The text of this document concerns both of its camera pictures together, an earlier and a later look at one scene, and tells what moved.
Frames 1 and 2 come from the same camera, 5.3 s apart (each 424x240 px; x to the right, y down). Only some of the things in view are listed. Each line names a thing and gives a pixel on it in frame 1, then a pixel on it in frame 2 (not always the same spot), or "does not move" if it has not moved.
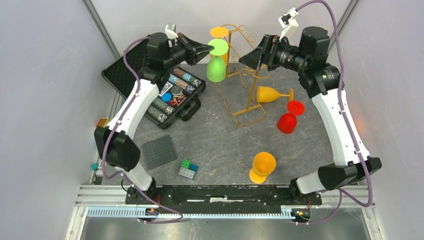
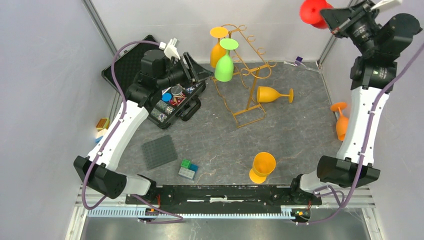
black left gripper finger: [198, 49] to [196, 71]
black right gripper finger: [268, 54] to [337, 18]
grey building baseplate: [159, 152] does not move
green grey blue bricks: [187, 170] does not move
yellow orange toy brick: [102, 123] does not move
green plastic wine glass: [216, 69] to [224, 70]
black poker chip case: [179, 95] does not move
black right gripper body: [290, 58] to [363, 29]
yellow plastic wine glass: [267, 94] does not move
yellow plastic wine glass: [264, 163] does not move
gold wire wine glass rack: [237, 90] does not move
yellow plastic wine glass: [219, 32] does not move
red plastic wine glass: [287, 122] to [310, 13]
